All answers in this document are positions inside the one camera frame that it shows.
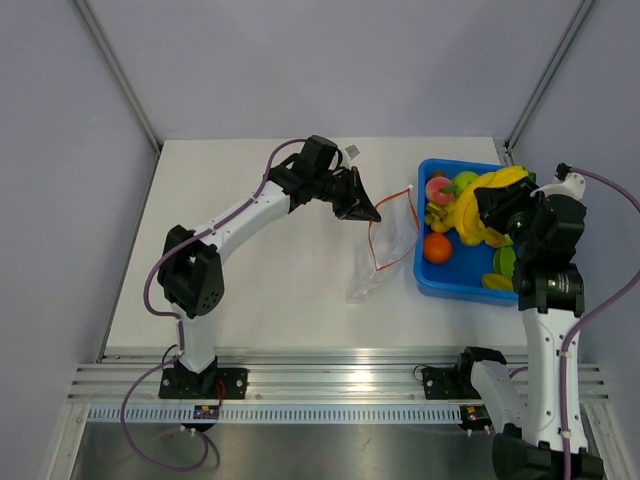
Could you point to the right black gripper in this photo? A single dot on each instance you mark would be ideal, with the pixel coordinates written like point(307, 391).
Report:
point(496, 203)

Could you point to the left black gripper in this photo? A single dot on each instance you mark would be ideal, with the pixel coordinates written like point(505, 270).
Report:
point(362, 207)

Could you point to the clear zip top bag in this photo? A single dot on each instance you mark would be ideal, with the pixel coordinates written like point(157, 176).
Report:
point(383, 248)

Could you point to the yellow banana bunch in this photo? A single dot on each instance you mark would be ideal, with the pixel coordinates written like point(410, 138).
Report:
point(467, 222)
point(440, 218)

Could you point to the orange tomato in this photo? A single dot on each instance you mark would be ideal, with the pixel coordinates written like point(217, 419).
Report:
point(437, 248)

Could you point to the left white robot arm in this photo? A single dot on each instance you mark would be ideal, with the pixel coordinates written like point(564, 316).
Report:
point(190, 271)

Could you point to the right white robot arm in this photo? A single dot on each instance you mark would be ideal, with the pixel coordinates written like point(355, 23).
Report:
point(541, 435)

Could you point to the green halved fruit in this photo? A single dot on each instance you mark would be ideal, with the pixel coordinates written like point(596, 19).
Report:
point(504, 261)

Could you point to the pink peach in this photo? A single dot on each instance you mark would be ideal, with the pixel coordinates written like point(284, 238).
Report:
point(439, 190)

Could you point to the yellow green starfruit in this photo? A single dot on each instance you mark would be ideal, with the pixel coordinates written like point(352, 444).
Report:
point(496, 281)

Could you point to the green apple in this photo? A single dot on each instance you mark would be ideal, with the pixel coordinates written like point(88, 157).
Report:
point(462, 180)

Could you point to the blue plastic bin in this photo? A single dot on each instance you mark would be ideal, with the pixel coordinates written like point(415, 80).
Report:
point(460, 277)

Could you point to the right small circuit board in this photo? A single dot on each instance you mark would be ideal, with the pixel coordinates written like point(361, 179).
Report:
point(475, 417)

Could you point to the small circuit board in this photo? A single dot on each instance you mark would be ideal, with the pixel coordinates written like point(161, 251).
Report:
point(475, 417)
point(207, 412)

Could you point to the left small circuit board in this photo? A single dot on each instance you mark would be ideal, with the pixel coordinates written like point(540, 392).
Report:
point(207, 412)

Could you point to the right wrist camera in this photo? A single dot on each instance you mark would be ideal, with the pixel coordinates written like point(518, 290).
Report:
point(566, 182)

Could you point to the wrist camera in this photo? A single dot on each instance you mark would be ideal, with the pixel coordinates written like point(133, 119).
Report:
point(566, 182)
point(352, 151)

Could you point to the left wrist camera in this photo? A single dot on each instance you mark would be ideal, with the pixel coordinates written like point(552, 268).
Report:
point(352, 151)

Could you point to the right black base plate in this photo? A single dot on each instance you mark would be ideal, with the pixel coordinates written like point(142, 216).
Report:
point(444, 384)

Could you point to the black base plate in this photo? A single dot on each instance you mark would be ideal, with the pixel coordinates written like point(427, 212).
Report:
point(214, 383)
point(444, 384)

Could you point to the aluminium mounting rail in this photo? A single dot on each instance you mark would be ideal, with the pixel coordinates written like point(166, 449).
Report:
point(325, 376)

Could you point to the right aluminium frame post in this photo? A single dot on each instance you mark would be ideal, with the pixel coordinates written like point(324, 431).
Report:
point(506, 147)

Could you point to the aluminium frame post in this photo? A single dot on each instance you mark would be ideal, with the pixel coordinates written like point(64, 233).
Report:
point(506, 147)
point(104, 48)

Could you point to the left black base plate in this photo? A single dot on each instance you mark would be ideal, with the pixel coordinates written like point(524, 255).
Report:
point(214, 383)

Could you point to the left aluminium frame post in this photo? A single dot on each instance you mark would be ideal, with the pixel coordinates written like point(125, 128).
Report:
point(104, 48)

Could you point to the white slotted cable duct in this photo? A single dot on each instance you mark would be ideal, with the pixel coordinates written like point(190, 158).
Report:
point(283, 414)

